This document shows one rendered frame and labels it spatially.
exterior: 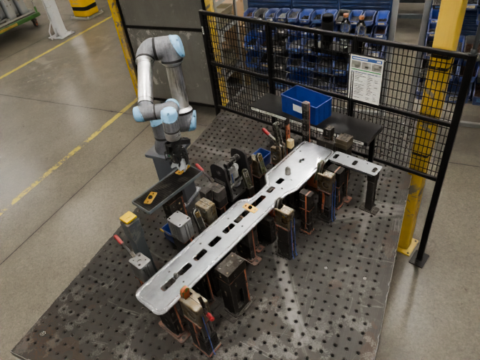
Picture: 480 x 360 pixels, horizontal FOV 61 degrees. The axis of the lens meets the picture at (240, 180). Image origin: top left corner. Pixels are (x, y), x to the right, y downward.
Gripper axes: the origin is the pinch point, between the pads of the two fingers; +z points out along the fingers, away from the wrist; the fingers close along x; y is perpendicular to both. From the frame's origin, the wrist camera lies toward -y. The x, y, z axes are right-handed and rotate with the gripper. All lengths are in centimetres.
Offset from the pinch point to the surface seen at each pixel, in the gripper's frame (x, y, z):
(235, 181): 19.3, -19.2, 17.2
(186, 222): 17.3, 24.3, 9.7
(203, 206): 17.0, 9.2, 12.2
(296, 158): 41, -54, 18
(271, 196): 41.6, -18.2, 18.5
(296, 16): -38, -243, 3
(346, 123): 58, -95, 13
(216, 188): 16.0, -5.5, 12.3
